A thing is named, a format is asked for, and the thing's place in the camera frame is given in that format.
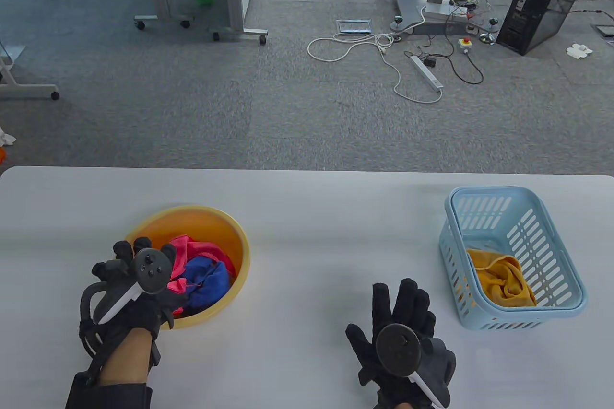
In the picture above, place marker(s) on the person's left hand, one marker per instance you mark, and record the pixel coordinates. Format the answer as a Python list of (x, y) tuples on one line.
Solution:
[(144, 313)]

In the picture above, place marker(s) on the person's right hand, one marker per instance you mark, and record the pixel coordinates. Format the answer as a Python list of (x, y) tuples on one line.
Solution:
[(403, 303)]

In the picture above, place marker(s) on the blue square towel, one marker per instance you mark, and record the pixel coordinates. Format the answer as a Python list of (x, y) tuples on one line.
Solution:
[(211, 284)]

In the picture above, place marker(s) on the pink square towel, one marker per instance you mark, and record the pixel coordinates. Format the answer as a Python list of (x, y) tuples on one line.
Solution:
[(192, 248)]

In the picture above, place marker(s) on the yellow square towel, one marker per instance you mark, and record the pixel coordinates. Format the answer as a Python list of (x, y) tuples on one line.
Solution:
[(499, 279)]

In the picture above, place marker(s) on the person's left forearm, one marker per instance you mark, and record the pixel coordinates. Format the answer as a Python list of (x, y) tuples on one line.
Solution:
[(124, 356)]

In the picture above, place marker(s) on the yellow plastic basin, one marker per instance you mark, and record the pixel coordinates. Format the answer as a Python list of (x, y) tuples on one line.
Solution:
[(225, 231)]

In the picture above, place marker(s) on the light blue plastic basket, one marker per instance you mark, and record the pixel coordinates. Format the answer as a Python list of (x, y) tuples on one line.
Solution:
[(499, 217)]

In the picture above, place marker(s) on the orange object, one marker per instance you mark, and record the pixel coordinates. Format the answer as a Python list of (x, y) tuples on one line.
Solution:
[(2, 155)]

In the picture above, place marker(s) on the white paper scrap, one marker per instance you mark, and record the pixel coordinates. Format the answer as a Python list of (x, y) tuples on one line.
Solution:
[(7, 139)]

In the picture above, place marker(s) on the black power adapter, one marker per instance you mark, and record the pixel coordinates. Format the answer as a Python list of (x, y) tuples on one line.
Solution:
[(429, 62)]

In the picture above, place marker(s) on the grey wheeled table foot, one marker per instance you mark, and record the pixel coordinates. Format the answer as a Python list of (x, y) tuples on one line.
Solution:
[(29, 90)]

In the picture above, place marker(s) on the red emergency stop button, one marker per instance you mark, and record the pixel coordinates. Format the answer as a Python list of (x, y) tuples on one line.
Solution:
[(465, 44)]

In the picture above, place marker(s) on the silver floor outlet box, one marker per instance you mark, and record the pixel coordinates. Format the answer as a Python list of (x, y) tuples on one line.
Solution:
[(354, 27)]

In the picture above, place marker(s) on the white crumpled paper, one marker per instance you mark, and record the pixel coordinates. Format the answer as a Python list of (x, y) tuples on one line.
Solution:
[(579, 50)]

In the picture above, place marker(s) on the black computer tower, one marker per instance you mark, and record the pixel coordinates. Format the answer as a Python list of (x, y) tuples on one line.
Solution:
[(551, 1)]

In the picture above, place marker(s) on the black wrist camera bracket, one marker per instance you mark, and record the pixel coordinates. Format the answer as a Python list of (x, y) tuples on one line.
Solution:
[(156, 351)]

